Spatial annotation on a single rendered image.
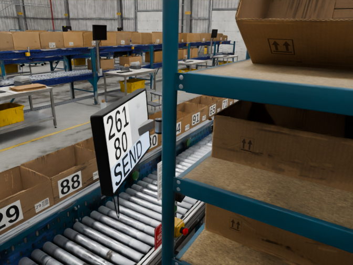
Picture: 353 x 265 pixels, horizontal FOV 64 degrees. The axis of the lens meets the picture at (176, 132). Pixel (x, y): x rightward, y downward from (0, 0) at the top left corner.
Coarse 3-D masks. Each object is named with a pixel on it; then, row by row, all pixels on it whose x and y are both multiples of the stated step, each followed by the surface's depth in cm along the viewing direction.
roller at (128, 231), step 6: (90, 216) 174; (96, 216) 172; (102, 216) 171; (102, 222) 169; (108, 222) 167; (114, 222) 166; (120, 222) 166; (114, 228) 165; (120, 228) 163; (126, 228) 161; (132, 228) 161; (126, 234) 161; (132, 234) 158; (138, 234) 157; (144, 234) 157; (138, 240) 157; (144, 240) 154; (150, 240) 153; (150, 246) 153
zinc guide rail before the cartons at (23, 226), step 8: (208, 120) 311; (192, 128) 285; (184, 136) 264; (152, 152) 227; (96, 184) 179; (80, 192) 169; (88, 192) 171; (64, 200) 161; (72, 200) 162; (48, 208) 154; (56, 208) 154; (40, 216) 147; (48, 216) 149; (24, 224) 141; (32, 224) 142; (8, 232) 135; (16, 232) 135; (0, 240) 130
